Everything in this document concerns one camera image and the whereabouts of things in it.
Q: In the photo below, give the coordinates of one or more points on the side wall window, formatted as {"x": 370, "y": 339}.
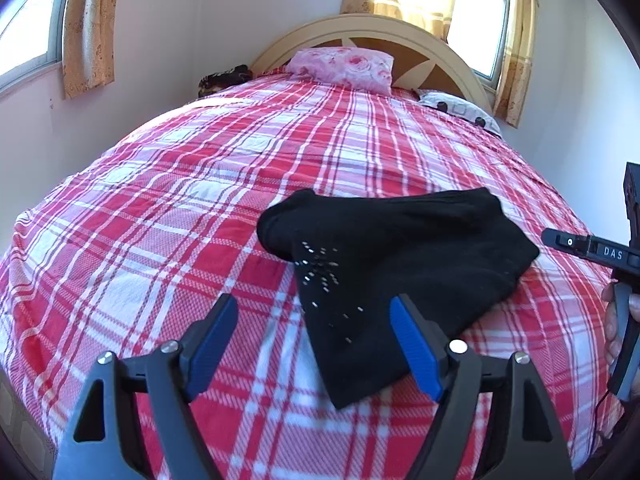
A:
{"x": 27, "y": 25}

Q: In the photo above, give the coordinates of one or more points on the beige patterned mattress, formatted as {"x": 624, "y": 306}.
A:
{"x": 25, "y": 435}

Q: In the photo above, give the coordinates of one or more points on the black pants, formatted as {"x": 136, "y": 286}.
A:
{"x": 410, "y": 260}

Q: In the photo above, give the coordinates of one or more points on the person's right hand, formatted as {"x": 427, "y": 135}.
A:
{"x": 610, "y": 330}

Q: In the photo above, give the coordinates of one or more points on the white pillow with dark spots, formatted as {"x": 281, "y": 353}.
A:
{"x": 457, "y": 106}

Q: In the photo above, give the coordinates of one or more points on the cream wooden headboard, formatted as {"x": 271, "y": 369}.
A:
{"x": 440, "y": 55}

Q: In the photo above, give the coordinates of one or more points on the narrow yellow patterned curtain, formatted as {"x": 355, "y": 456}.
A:
{"x": 517, "y": 45}

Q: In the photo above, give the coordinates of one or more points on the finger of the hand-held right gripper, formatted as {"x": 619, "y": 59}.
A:
{"x": 569, "y": 243}

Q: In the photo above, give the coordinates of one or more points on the window beside headboard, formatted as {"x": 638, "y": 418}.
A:
{"x": 482, "y": 20}

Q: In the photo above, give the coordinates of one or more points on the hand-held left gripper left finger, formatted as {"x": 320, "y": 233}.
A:
{"x": 212, "y": 347}

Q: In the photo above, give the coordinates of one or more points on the pink floral pillow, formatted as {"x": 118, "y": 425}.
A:
{"x": 345, "y": 66}

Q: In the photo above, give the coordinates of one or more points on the dark floral cloth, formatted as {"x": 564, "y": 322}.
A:
{"x": 225, "y": 79}

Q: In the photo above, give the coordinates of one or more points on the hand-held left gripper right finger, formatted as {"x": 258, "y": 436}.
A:
{"x": 417, "y": 352}

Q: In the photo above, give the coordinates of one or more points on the orange patterned curtain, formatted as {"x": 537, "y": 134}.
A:
{"x": 90, "y": 30}

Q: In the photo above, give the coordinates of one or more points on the red plaid bed blanket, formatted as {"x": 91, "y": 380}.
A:
{"x": 175, "y": 220}

